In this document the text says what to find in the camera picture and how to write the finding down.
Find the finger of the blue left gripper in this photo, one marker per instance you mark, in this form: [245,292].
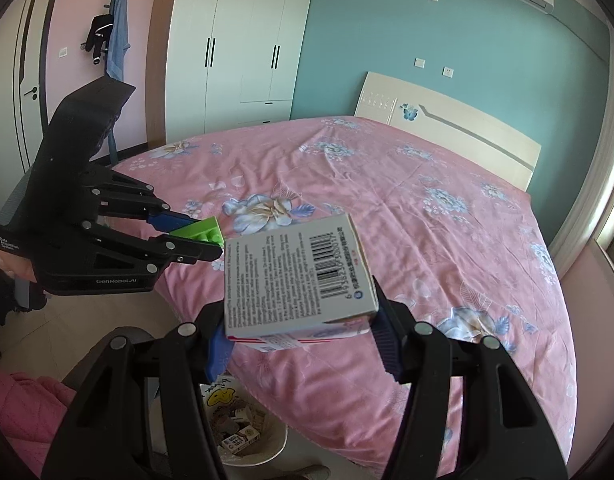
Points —
[170,221]
[185,250]

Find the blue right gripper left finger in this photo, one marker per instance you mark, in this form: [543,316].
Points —
[219,352]

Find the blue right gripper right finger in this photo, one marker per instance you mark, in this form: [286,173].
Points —
[388,334]

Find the green toy brick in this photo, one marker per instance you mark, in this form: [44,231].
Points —
[205,230]

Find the white cardboard box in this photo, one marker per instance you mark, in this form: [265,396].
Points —
[301,285]

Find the white round trash bin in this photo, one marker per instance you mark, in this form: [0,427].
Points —
[246,434]

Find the pink fuzzy garment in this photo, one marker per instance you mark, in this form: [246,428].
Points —
[31,410]

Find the blue hanging clothes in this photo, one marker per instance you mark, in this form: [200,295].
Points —
[119,40]

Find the white wardrobe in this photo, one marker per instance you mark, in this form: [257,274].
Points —
[216,65]

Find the black hanging garment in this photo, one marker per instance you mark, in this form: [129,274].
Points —
[98,36]

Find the white room door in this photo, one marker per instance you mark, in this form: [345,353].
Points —
[30,116]

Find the cream bed headboard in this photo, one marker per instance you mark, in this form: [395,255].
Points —
[451,124]

